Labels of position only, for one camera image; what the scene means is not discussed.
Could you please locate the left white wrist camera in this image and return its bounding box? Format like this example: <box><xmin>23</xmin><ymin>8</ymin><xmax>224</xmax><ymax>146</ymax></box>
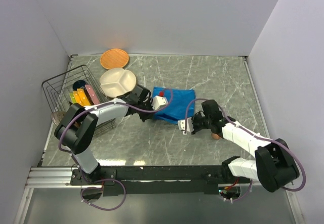
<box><xmin>152</xmin><ymin>91</ymin><xmax>169</xmax><ymax>111</ymax></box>

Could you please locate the pink plate in rack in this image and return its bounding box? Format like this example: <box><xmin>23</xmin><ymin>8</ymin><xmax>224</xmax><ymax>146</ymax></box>
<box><xmin>85</xmin><ymin>84</ymin><xmax>100</xmax><ymax>105</ymax></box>

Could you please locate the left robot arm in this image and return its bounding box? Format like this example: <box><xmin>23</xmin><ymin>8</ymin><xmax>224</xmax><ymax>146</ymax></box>
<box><xmin>54</xmin><ymin>85</ymin><xmax>168</xmax><ymax>185</ymax></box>

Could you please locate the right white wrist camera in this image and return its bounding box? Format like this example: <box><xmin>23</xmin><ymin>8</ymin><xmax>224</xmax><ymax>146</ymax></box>
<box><xmin>178</xmin><ymin>117</ymin><xmax>194</xmax><ymax>135</ymax></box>

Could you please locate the yellow plate in rack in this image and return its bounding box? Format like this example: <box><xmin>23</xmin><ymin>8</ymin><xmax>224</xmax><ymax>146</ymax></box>
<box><xmin>73</xmin><ymin>88</ymin><xmax>91</xmax><ymax>106</ymax></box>

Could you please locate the cream divided plate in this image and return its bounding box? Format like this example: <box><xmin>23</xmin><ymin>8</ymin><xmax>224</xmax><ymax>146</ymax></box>
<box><xmin>99</xmin><ymin>68</ymin><xmax>137</xmax><ymax>98</ymax></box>

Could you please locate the orange woven round mat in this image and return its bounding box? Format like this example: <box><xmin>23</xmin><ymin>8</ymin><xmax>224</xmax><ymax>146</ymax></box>
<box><xmin>100</xmin><ymin>49</ymin><xmax>129</xmax><ymax>70</ymax></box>

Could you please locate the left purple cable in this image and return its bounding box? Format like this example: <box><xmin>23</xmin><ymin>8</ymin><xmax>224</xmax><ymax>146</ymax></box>
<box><xmin>58</xmin><ymin>88</ymin><xmax>174</xmax><ymax>211</ymax></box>

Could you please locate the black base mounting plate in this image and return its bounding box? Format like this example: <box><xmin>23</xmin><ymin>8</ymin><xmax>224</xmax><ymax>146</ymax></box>
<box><xmin>70</xmin><ymin>165</ymin><xmax>250</xmax><ymax>196</ymax></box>

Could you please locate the aluminium rail frame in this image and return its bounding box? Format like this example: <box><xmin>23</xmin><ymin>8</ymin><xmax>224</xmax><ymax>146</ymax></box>
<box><xmin>14</xmin><ymin>164</ymin><xmax>304</xmax><ymax>224</ymax></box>

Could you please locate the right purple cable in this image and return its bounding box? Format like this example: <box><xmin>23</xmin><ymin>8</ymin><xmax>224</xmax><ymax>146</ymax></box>
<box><xmin>184</xmin><ymin>98</ymin><xmax>307</xmax><ymax>203</ymax></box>

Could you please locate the blue cloth napkin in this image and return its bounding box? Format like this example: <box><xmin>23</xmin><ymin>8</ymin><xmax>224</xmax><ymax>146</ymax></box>
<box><xmin>152</xmin><ymin>86</ymin><xmax>196</xmax><ymax>124</ymax></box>

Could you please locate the brown wooden plate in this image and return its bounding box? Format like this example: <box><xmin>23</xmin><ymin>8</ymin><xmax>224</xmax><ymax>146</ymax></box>
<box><xmin>51</xmin><ymin>111</ymin><xmax>65</xmax><ymax>126</ymax></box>

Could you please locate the green plate in rack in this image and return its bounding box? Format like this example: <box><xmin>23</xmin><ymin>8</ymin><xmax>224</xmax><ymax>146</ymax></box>
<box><xmin>69</xmin><ymin>93</ymin><xmax>76</xmax><ymax>105</ymax></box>

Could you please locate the purple cable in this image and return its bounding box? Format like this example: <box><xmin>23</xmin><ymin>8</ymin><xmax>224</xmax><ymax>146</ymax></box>
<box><xmin>58</xmin><ymin>88</ymin><xmax>174</xmax><ymax>211</ymax></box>
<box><xmin>184</xmin><ymin>98</ymin><xmax>307</xmax><ymax>203</ymax></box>

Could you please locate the dark blue bowl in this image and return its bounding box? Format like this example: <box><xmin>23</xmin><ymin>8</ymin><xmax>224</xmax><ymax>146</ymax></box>
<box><xmin>72</xmin><ymin>80</ymin><xmax>87</xmax><ymax>91</ymax></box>

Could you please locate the black wire dish rack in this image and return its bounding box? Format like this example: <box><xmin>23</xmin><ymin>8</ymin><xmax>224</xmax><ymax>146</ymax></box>
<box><xmin>42</xmin><ymin>64</ymin><xmax>116</xmax><ymax>136</ymax></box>

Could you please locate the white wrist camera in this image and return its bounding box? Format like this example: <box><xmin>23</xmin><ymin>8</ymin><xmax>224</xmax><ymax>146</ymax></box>
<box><xmin>178</xmin><ymin>117</ymin><xmax>194</xmax><ymax>135</ymax></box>
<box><xmin>152</xmin><ymin>91</ymin><xmax>169</xmax><ymax>111</ymax></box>

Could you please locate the wooden spoon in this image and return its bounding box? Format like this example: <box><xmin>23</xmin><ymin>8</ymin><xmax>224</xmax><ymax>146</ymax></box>
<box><xmin>211</xmin><ymin>133</ymin><xmax>221</xmax><ymax>140</ymax></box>

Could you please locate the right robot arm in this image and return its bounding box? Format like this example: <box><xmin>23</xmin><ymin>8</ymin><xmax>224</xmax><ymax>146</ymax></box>
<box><xmin>183</xmin><ymin>99</ymin><xmax>306</xmax><ymax>192</ymax></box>

